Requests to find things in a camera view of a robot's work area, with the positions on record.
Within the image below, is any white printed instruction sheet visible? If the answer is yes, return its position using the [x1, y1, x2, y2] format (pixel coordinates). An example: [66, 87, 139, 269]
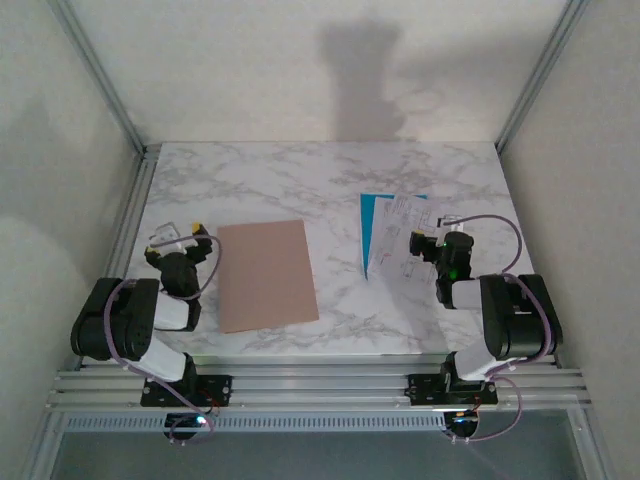
[359, 192, 430, 279]

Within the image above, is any brown cardboard sheet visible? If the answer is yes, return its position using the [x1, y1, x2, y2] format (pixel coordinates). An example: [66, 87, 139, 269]
[216, 218, 321, 335]

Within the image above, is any aluminium side rail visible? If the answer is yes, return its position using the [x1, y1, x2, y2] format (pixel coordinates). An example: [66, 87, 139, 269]
[74, 144, 160, 371]

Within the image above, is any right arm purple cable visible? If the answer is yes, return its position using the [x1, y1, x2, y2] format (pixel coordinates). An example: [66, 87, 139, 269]
[439, 213, 559, 444]

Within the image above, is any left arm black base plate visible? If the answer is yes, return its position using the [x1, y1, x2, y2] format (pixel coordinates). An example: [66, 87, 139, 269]
[140, 374, 234, 409]

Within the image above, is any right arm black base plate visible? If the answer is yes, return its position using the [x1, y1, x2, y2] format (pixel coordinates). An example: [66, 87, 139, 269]
[407, 372, 499, 408]

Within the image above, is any aluminium rail bench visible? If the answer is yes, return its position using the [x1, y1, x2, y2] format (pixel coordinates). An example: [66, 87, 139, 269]
[44, 349, 594, 414]

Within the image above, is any aluminium frame post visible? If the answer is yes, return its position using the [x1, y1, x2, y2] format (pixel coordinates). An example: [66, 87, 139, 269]
[493, 0, 592, 152]
[48, 0, 147, 157]

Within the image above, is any grey slotted cable duct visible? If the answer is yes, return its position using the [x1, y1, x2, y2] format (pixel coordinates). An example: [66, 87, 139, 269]
[64, 412, 447, 434]

